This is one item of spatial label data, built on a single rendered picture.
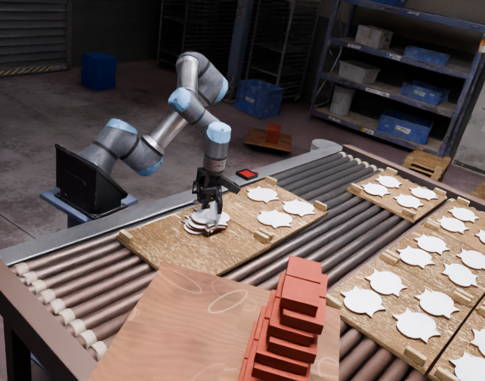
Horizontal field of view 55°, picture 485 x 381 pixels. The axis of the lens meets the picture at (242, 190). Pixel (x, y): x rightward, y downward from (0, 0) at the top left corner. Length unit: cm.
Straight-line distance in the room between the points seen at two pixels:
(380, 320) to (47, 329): 93
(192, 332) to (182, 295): 13
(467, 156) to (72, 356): 553
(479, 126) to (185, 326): 532
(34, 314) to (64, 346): 14
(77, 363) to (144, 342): 17
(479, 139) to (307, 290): 538
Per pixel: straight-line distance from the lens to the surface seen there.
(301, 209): 196
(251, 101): 619
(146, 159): 194
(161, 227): 169
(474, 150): 620
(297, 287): 89
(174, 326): 115
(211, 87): 194
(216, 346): 112
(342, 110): 656
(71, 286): 145
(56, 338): 126
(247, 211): 187
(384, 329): 150
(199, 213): 170
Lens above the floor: 183
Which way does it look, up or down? 26 degrees down
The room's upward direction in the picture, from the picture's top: 11 degrees clockwise
